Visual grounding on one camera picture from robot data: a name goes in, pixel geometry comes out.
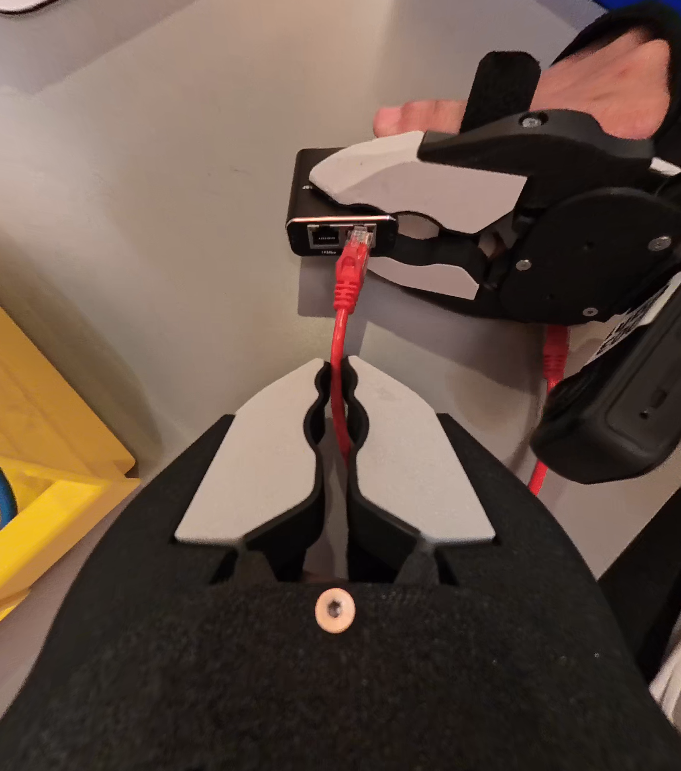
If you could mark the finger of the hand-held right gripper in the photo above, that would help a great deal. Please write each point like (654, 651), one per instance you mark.
(413, 180)
(437, 274)

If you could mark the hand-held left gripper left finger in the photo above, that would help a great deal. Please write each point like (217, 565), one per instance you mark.
(256, 470)

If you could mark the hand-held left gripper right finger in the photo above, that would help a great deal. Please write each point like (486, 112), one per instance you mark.
(425, 470)

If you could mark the black ethernet splitter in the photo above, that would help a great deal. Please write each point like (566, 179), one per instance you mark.
(310, 193)

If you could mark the yellow plastic bin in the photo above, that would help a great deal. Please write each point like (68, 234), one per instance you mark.
(27, 409)

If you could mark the person's right hand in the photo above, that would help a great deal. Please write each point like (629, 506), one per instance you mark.
(611, 84)

